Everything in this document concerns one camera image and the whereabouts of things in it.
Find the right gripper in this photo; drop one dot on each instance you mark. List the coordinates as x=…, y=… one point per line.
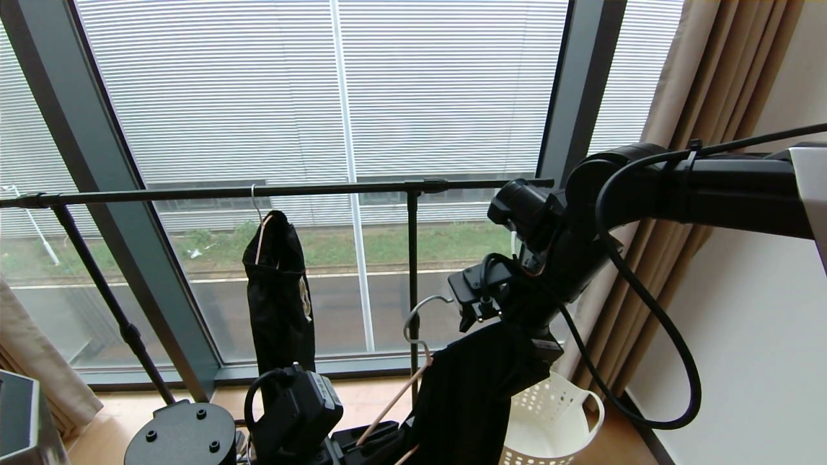
x=539, y=336

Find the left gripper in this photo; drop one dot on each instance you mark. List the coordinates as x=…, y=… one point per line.
x=342, y=452

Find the black garment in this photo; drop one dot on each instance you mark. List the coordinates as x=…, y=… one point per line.
x=465, y=400

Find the pink clothes hanger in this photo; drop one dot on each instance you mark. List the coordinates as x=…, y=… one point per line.
x=258, y=239
x=413, y=323

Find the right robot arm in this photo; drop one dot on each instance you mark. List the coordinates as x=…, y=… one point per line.
x=711, y=187

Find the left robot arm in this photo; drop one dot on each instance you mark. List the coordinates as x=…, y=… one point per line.
x=181, y=433

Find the white laundry basket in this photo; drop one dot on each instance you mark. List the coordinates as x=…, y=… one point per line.
x=555, y=420

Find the black clothes rack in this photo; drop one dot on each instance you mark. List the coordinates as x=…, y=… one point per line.
x=258, y=190

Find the beige curtain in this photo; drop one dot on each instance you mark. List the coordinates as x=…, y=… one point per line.
x=717, y=97
x=39, y=381

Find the window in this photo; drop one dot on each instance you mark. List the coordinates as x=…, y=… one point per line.
x=258, y=97

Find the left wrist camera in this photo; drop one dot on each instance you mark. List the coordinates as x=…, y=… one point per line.
x=303, y=407

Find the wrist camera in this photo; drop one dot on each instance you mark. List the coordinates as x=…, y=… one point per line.
x=478, y=284
x=303, y=407

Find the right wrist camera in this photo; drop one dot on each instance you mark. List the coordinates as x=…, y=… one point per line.
x=478, y=284

